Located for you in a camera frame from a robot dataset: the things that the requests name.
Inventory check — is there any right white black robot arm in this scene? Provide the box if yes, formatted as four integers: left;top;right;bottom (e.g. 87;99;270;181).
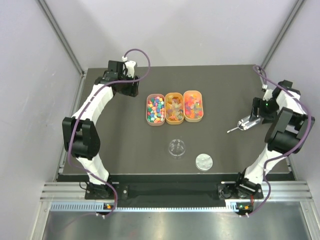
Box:
233;80;315;198

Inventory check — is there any orange tray of star candies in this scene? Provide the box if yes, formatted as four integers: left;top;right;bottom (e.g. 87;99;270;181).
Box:
183;90;204;123

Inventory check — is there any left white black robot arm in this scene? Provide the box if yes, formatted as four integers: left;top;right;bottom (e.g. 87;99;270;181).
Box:
62;57;139;199

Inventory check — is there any clear round plastic jar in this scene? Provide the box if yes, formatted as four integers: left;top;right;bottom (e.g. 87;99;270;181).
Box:
168;139;186;159

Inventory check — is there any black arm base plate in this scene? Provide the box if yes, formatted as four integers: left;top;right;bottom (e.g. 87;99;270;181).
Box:
84;181;265;201

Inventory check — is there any purple cable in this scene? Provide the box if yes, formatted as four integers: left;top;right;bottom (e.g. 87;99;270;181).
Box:
246;65;315;218
67;48;151;218

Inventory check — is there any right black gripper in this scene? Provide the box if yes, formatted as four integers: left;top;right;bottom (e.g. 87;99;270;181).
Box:
249;97;280;125

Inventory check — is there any clear round jar lid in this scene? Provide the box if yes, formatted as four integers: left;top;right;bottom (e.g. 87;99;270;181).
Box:
195;153;214;172

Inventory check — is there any yellow tray of popsicle candies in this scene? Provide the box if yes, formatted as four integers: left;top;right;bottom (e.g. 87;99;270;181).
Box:
165;92;185;125

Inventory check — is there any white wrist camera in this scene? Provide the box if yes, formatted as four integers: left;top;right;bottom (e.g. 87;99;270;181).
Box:
262;84;273;101
121;56;137;78

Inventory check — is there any pink tray of block candies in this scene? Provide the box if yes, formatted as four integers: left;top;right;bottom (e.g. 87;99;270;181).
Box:
145;93;166;127

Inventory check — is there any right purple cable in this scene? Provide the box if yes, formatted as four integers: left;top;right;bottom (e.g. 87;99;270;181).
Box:
246;65;315;218

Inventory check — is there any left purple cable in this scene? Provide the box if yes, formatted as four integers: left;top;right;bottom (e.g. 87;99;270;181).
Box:
67;48;151;218

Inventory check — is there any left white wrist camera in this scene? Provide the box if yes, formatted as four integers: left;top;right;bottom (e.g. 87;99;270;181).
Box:
121;56;137;78

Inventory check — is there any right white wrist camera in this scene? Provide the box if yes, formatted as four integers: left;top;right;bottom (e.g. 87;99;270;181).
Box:
262;84;273;101

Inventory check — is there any silver metal scoop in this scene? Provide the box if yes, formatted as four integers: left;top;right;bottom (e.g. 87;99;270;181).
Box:
226;115;261;134

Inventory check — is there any slotted cable duct rail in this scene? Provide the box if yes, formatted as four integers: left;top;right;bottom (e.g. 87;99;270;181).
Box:
50;201;252;213

